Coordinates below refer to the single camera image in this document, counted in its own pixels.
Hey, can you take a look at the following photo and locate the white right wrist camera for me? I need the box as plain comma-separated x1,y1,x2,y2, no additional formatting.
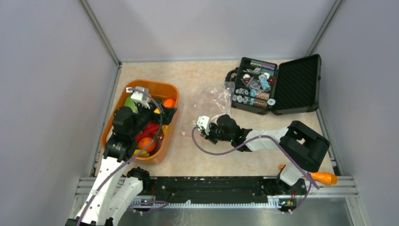
196,116,211,135

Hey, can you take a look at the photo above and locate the orange plastic bin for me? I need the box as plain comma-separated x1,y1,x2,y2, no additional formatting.
100,80,179,164

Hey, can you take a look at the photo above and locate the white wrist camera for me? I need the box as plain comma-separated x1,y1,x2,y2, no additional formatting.
126,86,150,109
196,116,211,135

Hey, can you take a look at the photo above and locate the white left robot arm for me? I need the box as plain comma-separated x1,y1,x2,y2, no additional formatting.
65,105,177,226

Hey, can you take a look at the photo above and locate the orange carrot toy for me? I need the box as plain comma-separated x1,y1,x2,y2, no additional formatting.
279,164,338,185

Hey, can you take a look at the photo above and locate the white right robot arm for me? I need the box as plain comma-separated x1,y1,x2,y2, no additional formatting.
196,114,330,194

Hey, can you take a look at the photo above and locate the clear zip top bag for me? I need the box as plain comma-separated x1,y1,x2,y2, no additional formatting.
182,81,236,138

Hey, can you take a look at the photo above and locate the black poker chip case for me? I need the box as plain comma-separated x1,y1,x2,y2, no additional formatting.
225,54,322,115

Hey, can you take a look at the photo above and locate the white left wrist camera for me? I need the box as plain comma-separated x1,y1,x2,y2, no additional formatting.
126,86,150,109

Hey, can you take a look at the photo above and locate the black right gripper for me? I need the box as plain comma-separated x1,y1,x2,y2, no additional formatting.
201,122,233,145

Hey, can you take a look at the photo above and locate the yellow banana toy front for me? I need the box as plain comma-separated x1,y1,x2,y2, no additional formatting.
133,149,150,158

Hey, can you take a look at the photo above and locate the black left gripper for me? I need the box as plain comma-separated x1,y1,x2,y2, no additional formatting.
129,99,177,138

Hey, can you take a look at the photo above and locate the orange fruit toy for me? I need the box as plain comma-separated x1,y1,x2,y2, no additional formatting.
138,137,157,153
163,98,176,107

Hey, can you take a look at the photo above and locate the green napa cabbage toy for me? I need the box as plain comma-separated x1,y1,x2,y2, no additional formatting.
124,97,138,113

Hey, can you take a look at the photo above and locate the red chili pepper toy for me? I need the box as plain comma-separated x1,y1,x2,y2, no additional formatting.
135,122,162,142

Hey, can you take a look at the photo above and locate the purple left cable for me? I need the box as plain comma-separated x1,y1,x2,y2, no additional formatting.
76,89,169,226

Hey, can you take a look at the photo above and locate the orange fruit toy front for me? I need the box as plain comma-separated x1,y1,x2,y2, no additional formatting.
138,137,157,153

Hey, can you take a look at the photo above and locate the orange fruit toy back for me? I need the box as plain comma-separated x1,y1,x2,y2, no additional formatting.
163,98,176,107

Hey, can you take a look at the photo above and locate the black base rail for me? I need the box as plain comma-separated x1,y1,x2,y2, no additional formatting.
149,176,284,205

